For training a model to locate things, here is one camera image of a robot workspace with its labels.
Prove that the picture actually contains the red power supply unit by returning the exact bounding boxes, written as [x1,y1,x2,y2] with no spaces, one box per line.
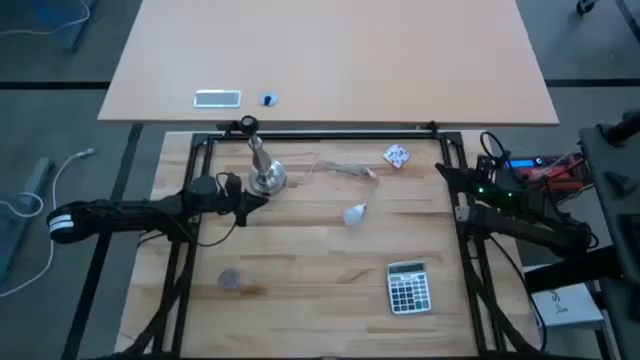
[504,153,587,194]

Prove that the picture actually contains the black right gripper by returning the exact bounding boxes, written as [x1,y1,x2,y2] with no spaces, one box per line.
[435,163,514,207]

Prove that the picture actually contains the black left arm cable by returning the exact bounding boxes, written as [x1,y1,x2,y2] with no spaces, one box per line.
[196,219,240,249]

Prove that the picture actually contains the grey desk calculator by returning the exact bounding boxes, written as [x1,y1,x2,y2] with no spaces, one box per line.
[386,259,433,316]

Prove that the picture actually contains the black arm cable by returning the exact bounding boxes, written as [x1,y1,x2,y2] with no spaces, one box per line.
[480,130,511,164]
[196,219,240,249]

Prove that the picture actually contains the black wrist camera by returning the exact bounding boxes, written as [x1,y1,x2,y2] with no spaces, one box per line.
[223,172,244,197]
[477,154,509,177]

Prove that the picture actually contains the black bar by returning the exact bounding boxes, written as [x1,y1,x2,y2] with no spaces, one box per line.
[523,243,626,295]

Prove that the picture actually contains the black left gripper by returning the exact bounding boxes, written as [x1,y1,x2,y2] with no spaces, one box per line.
[219,192,270,227]

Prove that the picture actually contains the silver metal lamp stand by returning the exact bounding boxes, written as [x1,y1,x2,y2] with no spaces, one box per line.
[239,114,289,198]

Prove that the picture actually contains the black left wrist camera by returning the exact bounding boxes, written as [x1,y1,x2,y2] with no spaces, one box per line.
[223,172,244,197]

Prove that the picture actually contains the beige wooden desk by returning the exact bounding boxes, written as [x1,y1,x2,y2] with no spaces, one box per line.
[97,0,560,127]

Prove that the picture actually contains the black aluminium frame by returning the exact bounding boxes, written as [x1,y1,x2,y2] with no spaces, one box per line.
[62,121,551,360]

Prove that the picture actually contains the white printed paper box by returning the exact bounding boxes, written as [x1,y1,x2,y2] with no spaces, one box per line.
[529,281,606,329]

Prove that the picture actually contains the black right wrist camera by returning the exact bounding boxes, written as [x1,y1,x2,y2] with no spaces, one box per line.
[477,154,509,177]

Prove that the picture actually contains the small white orange printed packet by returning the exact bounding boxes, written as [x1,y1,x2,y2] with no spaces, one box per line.
[381,143,413,170]

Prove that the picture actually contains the blue grey desk leg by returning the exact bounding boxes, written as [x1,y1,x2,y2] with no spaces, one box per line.
[34,0,97,55]

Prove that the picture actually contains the grey round pad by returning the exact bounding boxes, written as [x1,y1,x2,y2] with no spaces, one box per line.
[217,268,244,293]

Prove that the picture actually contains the clear plastic wrapper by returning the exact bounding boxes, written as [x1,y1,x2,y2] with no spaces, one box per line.
[287,158,382,202]

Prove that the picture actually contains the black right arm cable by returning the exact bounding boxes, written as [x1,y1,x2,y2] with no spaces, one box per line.
[480,130,511,164]

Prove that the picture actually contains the white floor cable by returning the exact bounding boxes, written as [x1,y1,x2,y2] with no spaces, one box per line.
[0,147,97,300]
[0,0,96,37]

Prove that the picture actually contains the white lightbulb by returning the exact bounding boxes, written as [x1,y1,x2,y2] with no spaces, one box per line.
[341,201,370,228]

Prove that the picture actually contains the dark grey equipment cart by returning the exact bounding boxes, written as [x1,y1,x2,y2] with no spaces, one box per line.
[578,108,640,324]

